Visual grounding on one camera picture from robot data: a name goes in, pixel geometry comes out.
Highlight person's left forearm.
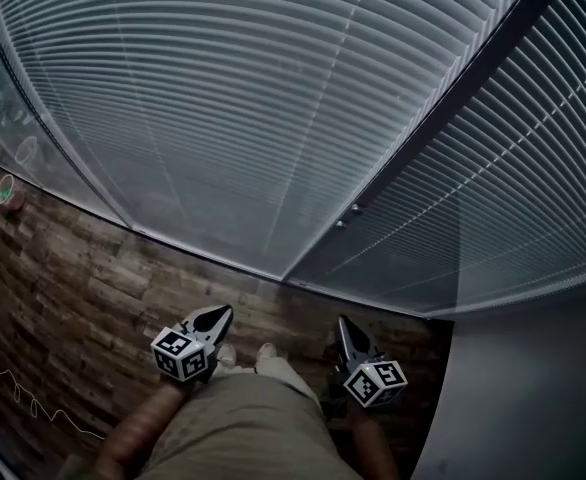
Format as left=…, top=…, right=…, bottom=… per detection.
left=95, top=379, right=185, bottom=480

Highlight person's light shirt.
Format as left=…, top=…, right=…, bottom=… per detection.
left=137, top=371, right=367, bottom=480

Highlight thin white floor cable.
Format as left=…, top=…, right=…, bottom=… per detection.
left=0, top=349, right=107, bottom=442

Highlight person's left shoe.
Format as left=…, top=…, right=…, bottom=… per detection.
left=214, top=343, right=237, bottom=370

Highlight metal window frame post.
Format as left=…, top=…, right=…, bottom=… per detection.
left=281, top=0, right=580, bottom=283
left=0, top=0, right=135, bottom=230

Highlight person's right forearm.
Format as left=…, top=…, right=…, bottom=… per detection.
left=342, top=401, right=400, bottom=480

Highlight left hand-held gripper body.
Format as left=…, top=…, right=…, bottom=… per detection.
left=150, top=322, right=219, bottom=384

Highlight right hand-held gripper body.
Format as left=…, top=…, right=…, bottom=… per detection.
left=342, top=353, right=409, bottom=410

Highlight person's light trousers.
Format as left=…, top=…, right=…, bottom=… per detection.
left=212, top=355, right=322, bottom=407

